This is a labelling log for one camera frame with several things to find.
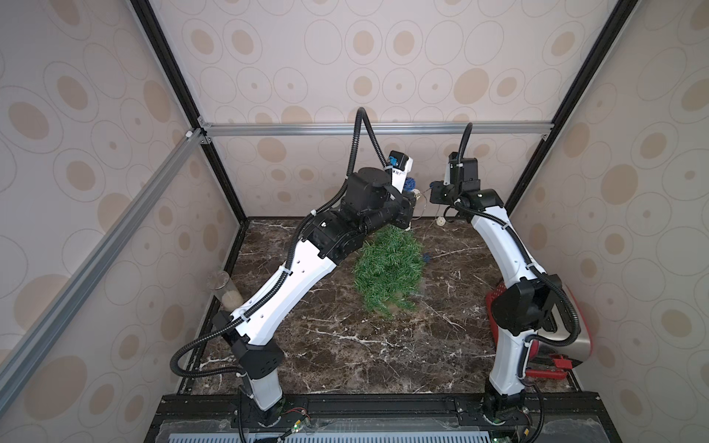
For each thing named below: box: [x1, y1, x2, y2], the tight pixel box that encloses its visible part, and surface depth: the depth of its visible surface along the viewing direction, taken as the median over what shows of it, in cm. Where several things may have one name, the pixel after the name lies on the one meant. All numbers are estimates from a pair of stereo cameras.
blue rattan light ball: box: [403, 176, 417, 192], surface depth 58 cm
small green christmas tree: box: [353, 224, 426, 319], surface depth 73 cm
